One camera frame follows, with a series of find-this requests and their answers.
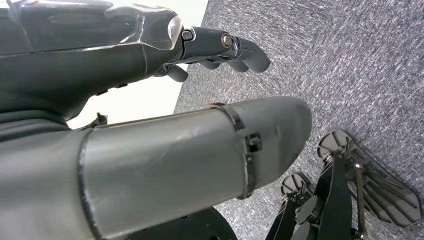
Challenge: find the black round robot joint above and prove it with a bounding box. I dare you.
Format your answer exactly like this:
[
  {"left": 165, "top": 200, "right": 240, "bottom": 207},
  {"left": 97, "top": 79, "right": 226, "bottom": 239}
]
[{"left": 127, "top": 206, "right": 238, "bottom": 240}]

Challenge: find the black robot lower leg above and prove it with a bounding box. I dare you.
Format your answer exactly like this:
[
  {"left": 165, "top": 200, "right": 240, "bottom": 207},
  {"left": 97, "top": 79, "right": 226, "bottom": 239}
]
[
  {"left": 264, "top": 193, "right": 321, "bottom": 240},
  {"left": 316, "top": 152, "right": 369, "bottom": 240}
]

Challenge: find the pale desk side panel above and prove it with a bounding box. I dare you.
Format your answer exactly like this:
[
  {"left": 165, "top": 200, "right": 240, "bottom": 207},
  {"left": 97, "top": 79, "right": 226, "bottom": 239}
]
[{"left": 66, "top": 0, "right": 210, "bottom": 130}]

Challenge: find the black robot foot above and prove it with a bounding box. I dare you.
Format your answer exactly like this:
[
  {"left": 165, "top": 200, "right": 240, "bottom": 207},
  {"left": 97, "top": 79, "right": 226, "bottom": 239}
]
[
  {"left": 316, "top": 129, "right": 424, "bottom": 229},
  {"left": 280, "top": 172, "right": 314, "bottom": 196}
]

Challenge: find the grey robot leg shell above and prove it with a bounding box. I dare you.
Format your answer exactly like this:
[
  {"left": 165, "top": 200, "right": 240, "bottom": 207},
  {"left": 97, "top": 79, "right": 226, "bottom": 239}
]
[{"left": 0, "top": 96, "right": 313, "bottom": 240}]

